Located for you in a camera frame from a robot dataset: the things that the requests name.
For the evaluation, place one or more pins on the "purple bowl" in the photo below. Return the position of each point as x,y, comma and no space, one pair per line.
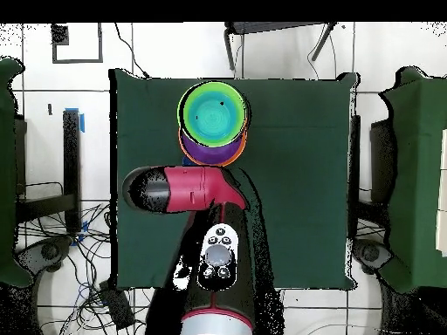
209,155

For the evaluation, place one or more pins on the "large orange bowl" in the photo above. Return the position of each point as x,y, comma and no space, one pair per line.
241,151

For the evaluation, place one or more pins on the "light blue bowl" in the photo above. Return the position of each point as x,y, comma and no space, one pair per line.
213,115

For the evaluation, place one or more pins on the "light green bowl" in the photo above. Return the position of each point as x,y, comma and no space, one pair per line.
190,101

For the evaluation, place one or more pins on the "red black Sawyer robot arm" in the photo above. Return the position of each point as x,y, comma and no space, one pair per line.
223,251

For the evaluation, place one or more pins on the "dark green tablecloth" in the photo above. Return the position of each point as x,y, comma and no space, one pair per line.
297,209

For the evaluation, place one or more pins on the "black power brick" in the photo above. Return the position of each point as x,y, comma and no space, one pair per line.
117,307

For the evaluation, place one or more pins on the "green cloth side table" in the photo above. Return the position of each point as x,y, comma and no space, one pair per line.
419,174
7,139

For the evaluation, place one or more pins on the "white boxes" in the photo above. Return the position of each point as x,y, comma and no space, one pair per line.
442,192

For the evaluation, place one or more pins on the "black camera tripod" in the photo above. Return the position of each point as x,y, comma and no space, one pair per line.
265,27

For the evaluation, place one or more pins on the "black square frame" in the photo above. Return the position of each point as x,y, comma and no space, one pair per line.
60,35

